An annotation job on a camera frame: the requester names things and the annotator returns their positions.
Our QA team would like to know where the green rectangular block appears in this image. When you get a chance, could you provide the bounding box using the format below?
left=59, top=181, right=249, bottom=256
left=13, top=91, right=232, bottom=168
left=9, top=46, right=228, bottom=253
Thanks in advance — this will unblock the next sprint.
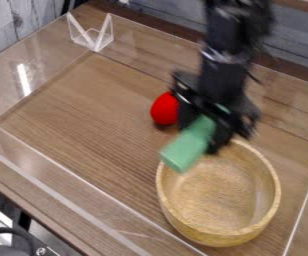
left=159, top=115, right=216, bottom=173

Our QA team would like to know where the black cable at corner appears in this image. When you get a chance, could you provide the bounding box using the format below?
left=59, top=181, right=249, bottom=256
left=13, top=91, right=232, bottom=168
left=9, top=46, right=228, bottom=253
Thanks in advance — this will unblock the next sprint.
left=0, top=226, right=28, bottom=256

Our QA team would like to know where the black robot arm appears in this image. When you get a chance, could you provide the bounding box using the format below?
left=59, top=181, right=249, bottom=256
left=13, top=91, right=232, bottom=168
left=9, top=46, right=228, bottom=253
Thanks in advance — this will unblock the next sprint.
left=170, top=0, right=273, bottom=154

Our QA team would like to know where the light wooden bowl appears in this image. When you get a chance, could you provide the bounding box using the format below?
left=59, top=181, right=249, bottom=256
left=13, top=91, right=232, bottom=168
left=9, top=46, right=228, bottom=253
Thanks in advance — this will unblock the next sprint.
left=155, top=140, right=282, bottom=247

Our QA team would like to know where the clear acrylic wall panel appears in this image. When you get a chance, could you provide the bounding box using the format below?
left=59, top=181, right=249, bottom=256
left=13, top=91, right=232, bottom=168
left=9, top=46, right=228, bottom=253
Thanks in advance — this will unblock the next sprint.
left=0, top=128, right=206, bottom=256

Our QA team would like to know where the black metal table frame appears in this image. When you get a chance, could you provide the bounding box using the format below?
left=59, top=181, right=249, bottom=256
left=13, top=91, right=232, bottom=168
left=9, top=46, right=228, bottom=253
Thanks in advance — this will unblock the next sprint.
left=11, top=210, right=64, bottom=256

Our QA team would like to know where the red plush strawberry toy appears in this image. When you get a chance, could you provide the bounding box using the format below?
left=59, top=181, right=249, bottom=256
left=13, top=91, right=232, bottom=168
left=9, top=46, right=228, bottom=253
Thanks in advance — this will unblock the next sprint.
left=150, top=92, right=179, bottom=125

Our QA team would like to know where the clear acrylic corner bracket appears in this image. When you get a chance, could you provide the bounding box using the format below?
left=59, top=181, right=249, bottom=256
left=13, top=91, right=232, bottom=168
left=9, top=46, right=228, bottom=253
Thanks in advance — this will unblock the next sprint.
left=65, top=13, right=114, bottom=52

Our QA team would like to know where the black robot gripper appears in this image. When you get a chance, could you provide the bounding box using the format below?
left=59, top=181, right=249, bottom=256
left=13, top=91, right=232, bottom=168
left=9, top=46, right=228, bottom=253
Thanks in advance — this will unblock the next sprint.
left=170, top=50, right=261, bottom=154

